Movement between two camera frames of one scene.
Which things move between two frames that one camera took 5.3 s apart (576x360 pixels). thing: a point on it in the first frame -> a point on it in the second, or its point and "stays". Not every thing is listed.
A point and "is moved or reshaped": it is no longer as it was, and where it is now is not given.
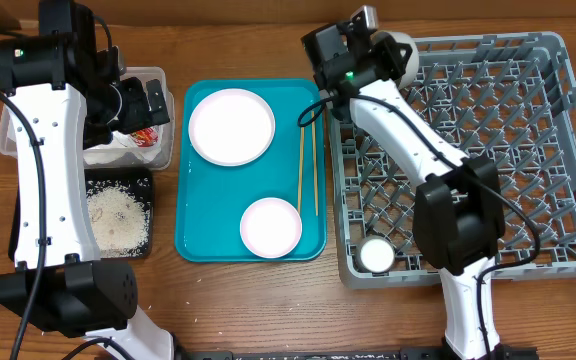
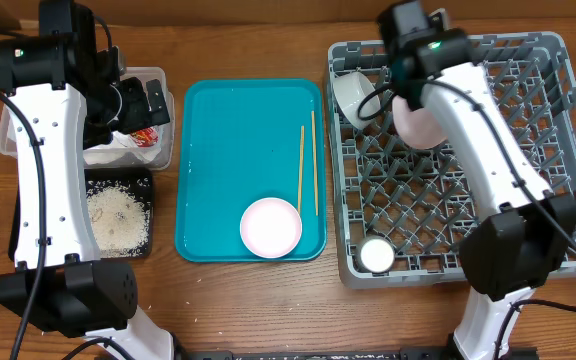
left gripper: x=139 y=115 stays
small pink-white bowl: x=271 y=227 stays
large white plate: x=231 y=127 is moved or reshaped
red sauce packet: x=145 y=137 stays
